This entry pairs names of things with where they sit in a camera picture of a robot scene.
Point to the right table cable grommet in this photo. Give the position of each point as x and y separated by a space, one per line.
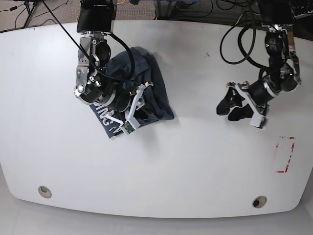
259 202

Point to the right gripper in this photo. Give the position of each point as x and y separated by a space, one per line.
122 101

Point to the aluminium frame stand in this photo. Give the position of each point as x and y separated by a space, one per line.
164 8

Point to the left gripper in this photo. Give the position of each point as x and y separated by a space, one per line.
261 93

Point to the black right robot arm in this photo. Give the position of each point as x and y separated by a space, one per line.
111 77

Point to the dark blue t-shirt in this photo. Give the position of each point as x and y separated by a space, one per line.
146 70

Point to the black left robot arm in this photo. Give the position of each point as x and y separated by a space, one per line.
281 75

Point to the table cable grommet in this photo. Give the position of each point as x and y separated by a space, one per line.
44 192
259 202

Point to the black tripod leg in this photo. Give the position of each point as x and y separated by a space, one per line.
30 6

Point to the left table cable grommet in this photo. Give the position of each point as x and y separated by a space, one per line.
44 192

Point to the red tape rectangle marking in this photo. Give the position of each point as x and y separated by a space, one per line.
283 153

